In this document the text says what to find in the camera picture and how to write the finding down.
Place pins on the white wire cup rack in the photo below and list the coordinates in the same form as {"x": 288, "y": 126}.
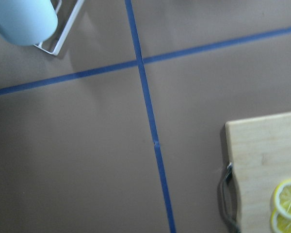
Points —
{"x": 67, "y": 12}

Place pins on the wooden cutting board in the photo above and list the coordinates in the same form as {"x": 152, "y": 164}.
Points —
{"x": 260, "y": 150}

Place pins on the lower lemon slice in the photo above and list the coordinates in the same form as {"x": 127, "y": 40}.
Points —
{"x": 279, "y": 224}

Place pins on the light blue cup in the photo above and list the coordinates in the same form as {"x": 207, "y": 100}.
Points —
{"x": 27, "y": 22}

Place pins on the upper lemon slice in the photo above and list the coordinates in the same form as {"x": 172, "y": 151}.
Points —
{"x": 282, "y": 198}

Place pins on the lemon slice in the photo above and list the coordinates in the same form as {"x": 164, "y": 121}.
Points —
{"x": 282, "y": 198}
{"x": 279, "y": 224}

